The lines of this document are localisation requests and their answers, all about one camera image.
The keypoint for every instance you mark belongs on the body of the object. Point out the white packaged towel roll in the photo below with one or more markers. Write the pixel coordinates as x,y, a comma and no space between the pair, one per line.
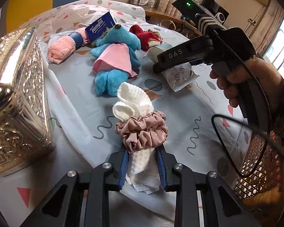
177,77

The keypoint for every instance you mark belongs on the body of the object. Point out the black television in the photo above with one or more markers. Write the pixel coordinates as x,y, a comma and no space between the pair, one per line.
214,7

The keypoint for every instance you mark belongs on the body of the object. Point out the blue Tempo tissue pack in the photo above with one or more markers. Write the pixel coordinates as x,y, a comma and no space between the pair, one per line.
98,28

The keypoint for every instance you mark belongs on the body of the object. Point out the patterned plastic tablecloth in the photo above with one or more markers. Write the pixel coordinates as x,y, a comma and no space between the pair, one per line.
83,123

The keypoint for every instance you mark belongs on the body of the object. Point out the rattan chair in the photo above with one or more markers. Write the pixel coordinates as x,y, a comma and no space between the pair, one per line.
263,192

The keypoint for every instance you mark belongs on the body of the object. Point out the pink dishcloth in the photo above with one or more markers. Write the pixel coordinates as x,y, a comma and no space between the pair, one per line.
62,48

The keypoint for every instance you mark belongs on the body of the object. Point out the mauve satin scrunchie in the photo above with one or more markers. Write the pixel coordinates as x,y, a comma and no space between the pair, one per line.
146,131

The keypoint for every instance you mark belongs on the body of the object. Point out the wooden desk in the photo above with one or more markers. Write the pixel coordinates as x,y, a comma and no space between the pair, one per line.
162,19

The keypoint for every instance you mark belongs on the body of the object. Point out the blue plush toy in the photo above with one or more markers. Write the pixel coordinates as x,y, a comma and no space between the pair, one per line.
115,60

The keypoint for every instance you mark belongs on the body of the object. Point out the patterned scrunchie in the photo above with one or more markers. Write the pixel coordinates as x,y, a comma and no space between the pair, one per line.
156,33

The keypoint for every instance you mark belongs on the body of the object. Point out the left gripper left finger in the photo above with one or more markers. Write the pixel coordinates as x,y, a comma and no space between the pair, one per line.
116,167

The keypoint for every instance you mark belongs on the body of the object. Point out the white round fan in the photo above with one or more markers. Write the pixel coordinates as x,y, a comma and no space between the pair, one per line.
220,17

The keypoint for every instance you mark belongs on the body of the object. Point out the gold embossed tissue box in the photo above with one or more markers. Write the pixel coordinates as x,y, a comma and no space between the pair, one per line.
25,130

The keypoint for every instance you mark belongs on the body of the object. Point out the white waffle cloth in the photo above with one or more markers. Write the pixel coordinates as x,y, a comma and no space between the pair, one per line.
134,109

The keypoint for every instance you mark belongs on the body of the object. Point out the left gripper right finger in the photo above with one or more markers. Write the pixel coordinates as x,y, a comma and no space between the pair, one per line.
165,163

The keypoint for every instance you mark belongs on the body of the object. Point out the red Christmas sock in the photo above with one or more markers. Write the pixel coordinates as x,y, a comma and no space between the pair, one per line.
147,39

